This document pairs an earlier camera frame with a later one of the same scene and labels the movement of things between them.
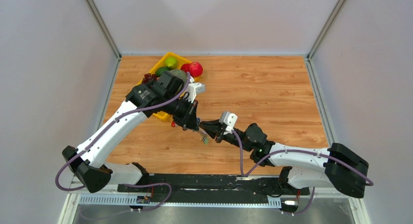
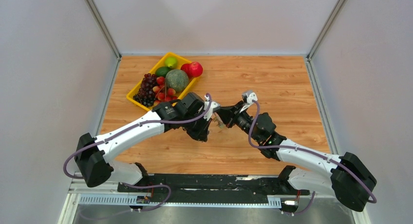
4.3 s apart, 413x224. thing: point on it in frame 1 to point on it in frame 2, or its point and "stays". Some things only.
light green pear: x=171 y=62 stays
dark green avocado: x=159 y=70 stays
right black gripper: x=214 y=128 to x=229 y=115
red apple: x=196 y=69 stays
